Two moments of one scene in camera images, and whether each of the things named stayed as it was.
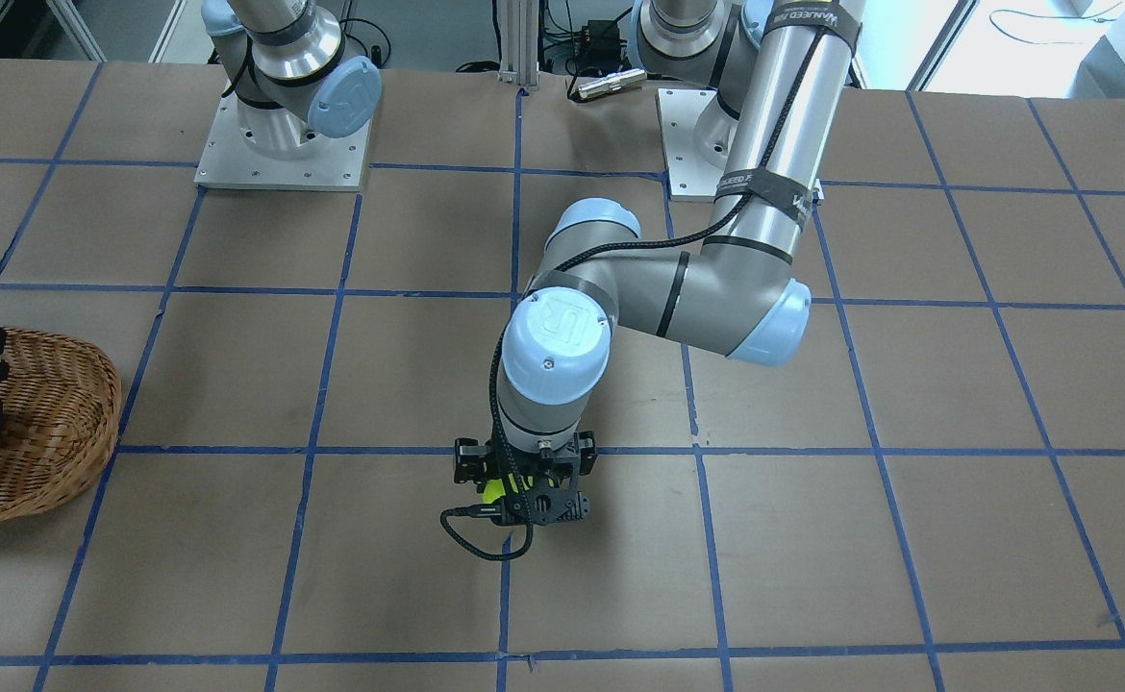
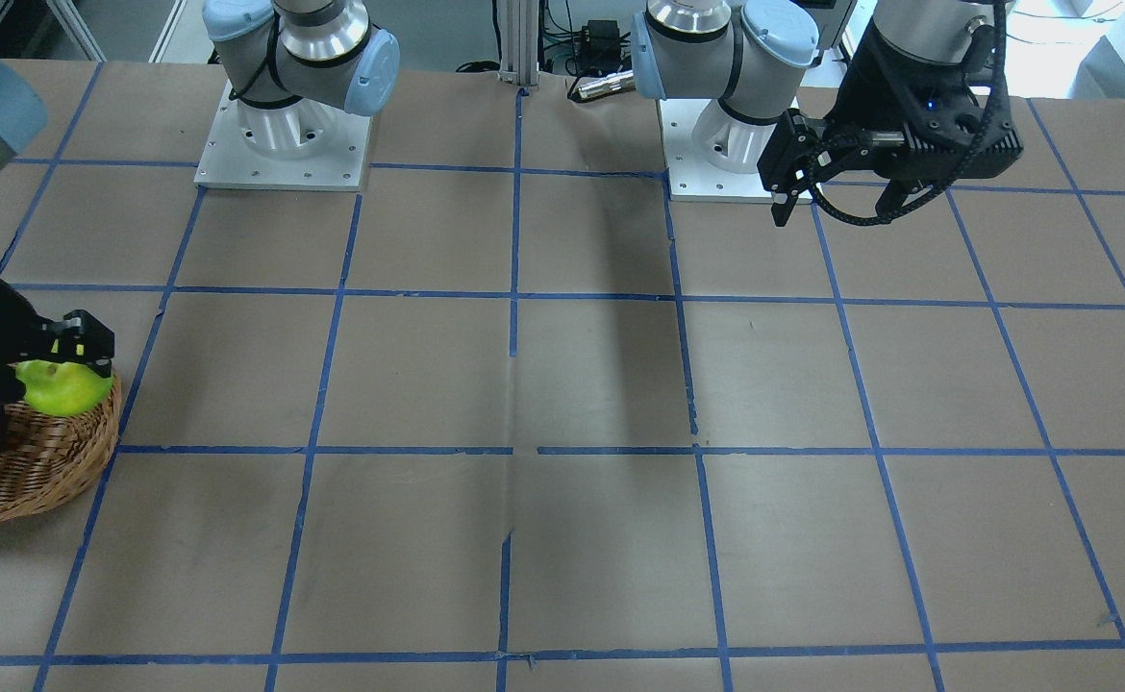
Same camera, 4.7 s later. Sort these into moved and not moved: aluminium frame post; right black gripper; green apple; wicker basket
Moved: right black gripper; green apple
Not moved: aluminium frame post; wicker basket
